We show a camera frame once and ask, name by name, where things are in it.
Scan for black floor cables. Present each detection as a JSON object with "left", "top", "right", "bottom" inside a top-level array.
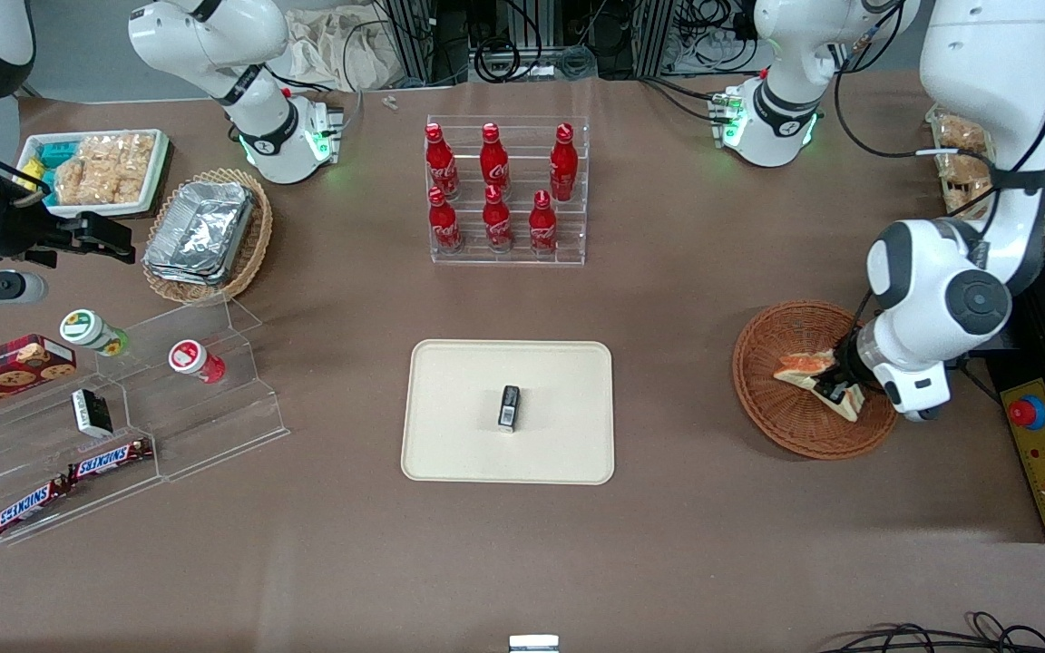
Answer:
[{"left": 817, "top": 612, "right": 1045, "bottom": 653}]

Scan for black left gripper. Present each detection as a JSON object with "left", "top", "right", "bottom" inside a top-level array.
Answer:
[{"left": 811, "top": 317, "right": 879, "bottom": 411}]

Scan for clear acrylic step shelf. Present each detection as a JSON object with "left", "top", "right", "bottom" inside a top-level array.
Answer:
[{"left": 0, "top": 297, "right": 290, "bottom": 547}]

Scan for stacked aluminium foil trays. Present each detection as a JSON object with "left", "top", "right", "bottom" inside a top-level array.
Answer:
[{"left": 142, "top": 180, "right": 257, "bottom": 288}]

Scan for black and white small box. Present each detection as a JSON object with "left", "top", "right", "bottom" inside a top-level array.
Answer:
[{"left": 71, "top": 388, "right": 113, "bottom": 439}]

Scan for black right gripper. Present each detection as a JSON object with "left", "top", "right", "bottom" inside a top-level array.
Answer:
[{"left": 0, "top": 195, "right": 137, "bottom": 275}]

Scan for beige plastic tray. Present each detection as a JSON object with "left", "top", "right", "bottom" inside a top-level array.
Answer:
[{"left": 400, "top": 339, "right": 616, "bottom": 486}]

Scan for red emergency stop button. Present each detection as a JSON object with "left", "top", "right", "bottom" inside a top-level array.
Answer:
[{"left": 1008, "top": 395, "right": 1045, "bottom": 433}]

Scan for red lidded cup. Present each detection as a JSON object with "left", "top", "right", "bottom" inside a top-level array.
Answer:
[{"left": 168, "top": 339, "right": 227, "bottom": 385}]

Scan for brown snickers bar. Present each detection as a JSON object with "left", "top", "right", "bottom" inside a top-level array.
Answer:
[
  {"left": 66, "top": 438, "right": 154, "bottom": 483},
  {"left": 0, "top": 478, "right": 72, "bottom": 538}
]

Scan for clear rice cracker bag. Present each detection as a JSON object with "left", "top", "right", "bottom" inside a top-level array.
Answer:
[{"left": 54, "top": 133, "right": 157, "bottom": 206}]

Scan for brown round wicker basket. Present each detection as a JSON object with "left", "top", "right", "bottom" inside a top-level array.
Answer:
[{"left": 732, "top": 300, "right": 903, "bottom": 461}]

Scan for white rectangular snack tray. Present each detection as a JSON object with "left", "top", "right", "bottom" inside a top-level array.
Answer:
[{"left": 16, "top": 129, "right": 172, "bottom": 219}]

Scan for clear acrylic bottle rack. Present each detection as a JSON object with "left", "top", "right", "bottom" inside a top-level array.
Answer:
[{"left": 425, "top": 115, "right": 591, "bottom": 267}]

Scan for light oval wicker basket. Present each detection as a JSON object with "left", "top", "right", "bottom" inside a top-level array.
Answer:
[{"left": 142, "top": 168, "right": 274, "bottom": 306}]

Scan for beige cloth bag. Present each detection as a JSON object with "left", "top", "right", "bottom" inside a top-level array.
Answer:
[{"left": 282, "top": 7, "right": 407, "bottom": 93}]

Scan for clear bagged fried snack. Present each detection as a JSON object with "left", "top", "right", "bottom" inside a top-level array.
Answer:
[
  {"left": 944, "top": 185, "right": 997, "bottom": 217},
  {"left": 938, "top": 152, "right": 995, "bottom": 188},
  {"left": 935, "top": 113, "right": 995, "bottom": 152}
]

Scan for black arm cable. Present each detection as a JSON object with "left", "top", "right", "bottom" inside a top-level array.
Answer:
[{"left": 833, "top": 0, "right": 1045, "bottom": 264}]

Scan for coiled black cable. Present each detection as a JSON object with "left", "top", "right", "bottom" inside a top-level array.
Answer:
[{"left": 472, "top": 36, "right": 523, "bottom": 84}]

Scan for red cola bottle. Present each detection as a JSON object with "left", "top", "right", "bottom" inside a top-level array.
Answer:
[
  {"left": 550, "top": 122, "right": 579, "bottom": 202},
  {"left": 425, "top": 122, "right": 461, "bottom": 201},
  {"left": 529, "top": 190, "right": 559, "bottom": 256},
  {"left": 427, "top": 186, "right": 465, "bottom": 255},
  {"left": 483, "top": 184, "right": 514, "bottom": 253},
  {"left": 480, "top": 122, "right": 512, "bottom": 197}
]

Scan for triangular sandwich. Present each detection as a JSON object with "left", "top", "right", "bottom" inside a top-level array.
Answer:
[{"left": 774, "top": 349, "right": 864, "bottom": 424}]

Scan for green lidded cup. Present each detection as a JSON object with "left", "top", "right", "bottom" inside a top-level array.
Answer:
[{"left": 60, "top": 309, "right": 130, "bottom": 356}]

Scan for red cookie box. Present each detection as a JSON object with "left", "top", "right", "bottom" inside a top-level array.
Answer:
[{"left": 0, "top": 334, "right": 77, "bottom": 421}]

